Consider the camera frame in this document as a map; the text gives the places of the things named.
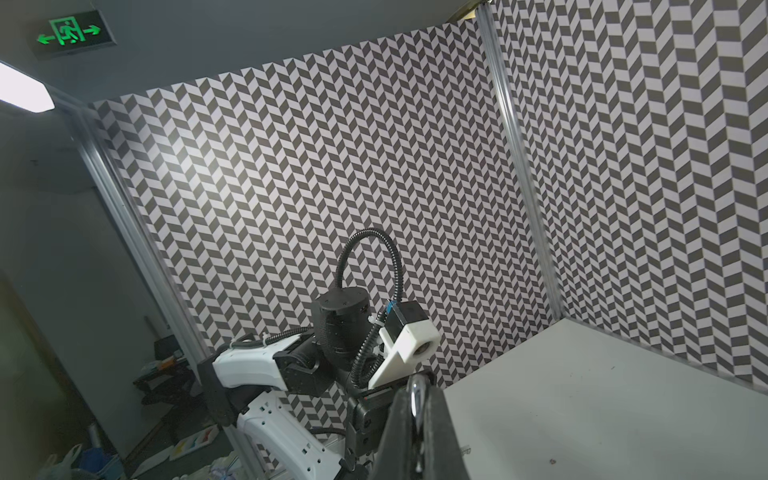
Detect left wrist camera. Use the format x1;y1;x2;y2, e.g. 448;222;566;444
367;301;441;389

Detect black padlock with keys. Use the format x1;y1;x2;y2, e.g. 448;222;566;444
407;373;430;479

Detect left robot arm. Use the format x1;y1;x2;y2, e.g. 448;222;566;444
197;227;404;479

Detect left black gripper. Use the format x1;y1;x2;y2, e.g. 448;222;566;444
344;383;406;472

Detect green exit sign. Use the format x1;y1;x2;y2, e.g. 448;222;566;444
25;10;116;59

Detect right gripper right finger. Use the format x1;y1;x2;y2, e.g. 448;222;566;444
423;378;470;480

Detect ceiling light strip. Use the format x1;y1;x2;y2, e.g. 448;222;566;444
1;62;55;114

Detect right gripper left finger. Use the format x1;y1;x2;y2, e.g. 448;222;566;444
370;389;416;480

